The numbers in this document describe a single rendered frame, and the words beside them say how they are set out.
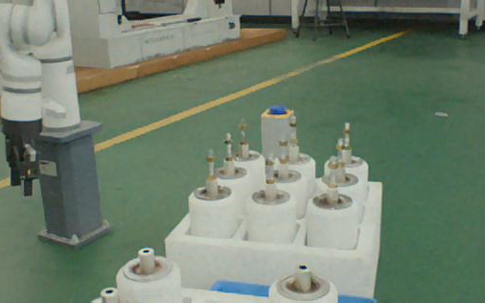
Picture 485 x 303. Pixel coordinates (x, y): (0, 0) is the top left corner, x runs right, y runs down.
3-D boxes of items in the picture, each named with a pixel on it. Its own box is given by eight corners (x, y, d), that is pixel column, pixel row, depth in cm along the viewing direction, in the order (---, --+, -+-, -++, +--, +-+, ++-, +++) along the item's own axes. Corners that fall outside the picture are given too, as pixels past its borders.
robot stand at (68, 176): (36, 239, 161) (20, 130, 151) (77, 219, 172) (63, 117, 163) (75, 250, 153) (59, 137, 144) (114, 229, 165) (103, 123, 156)
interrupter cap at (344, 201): (352, 196, 116) (352, 193, 116) (353, 212, 109) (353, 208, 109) (312, 195, 118) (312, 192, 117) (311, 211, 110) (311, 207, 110)
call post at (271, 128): (263, 230, 161) (260, 117, 152) (268, 220, 168) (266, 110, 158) (289, 232, 159) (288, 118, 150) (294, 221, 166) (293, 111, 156)
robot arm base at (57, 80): (35, 129, 152) (26, 61, 147) (63, 121, 160) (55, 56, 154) (60, 133, 148) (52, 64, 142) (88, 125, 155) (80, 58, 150)
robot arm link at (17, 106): (68, 119, 115) (69, 87, 113) (9, 123, 108) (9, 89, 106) (52, 107, 122) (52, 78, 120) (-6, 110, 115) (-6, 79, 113)
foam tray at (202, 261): (171, 319, 122) (164, 239, 117) (226, 237, 158) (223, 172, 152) (366, 345, 112) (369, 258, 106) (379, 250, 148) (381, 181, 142)
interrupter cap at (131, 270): (113, 280, 89) (113, 276, 88) (135, 257, 96) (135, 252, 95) (161, 286, 87) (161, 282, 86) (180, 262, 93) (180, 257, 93)
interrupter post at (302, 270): (292, 291, 84) (292, 270, 83) (296, 283, 86) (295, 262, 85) (310, 293, 83) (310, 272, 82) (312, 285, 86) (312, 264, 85)
